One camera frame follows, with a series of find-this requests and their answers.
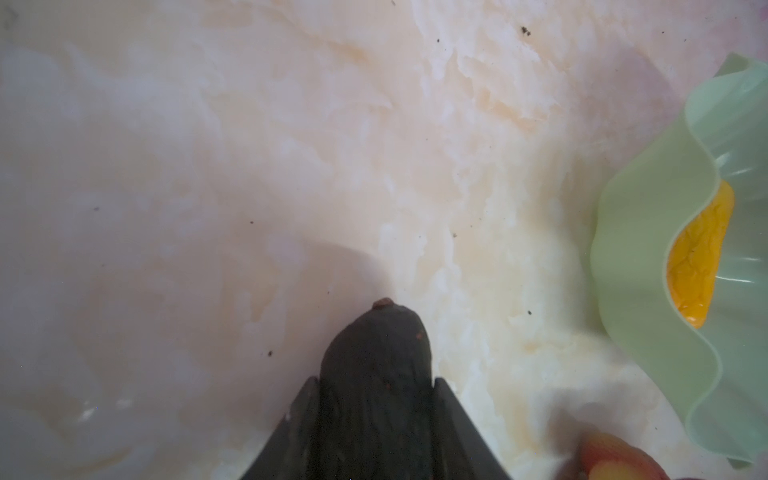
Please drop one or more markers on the dark fake avocado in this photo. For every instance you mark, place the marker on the dark fake avocado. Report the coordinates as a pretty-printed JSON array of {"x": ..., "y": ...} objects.
[{"x": 376, "y": 398}]

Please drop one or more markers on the green scalloped fruit bowl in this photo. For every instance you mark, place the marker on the green scalloped fruit bowl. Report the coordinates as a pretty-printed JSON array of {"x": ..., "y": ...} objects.
[{"x": 715, "y": 376}]

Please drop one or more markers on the yellow orange fake fruit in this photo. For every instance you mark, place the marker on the yellow orange fake fruit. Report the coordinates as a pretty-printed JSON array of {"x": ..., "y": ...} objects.
[{"x": 694, "y": 258}]

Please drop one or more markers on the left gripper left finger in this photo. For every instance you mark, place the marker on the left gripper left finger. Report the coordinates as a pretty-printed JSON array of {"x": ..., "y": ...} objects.
[{"x": 287, "y": 454}]

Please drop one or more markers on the red fake peach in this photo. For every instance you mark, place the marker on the red fake peach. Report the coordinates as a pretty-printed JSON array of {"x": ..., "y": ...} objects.
[{"x": 605, "y": 456}]

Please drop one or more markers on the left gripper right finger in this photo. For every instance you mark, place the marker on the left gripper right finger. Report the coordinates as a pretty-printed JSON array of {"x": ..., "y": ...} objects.
[{"x": 459, "y": 451}]

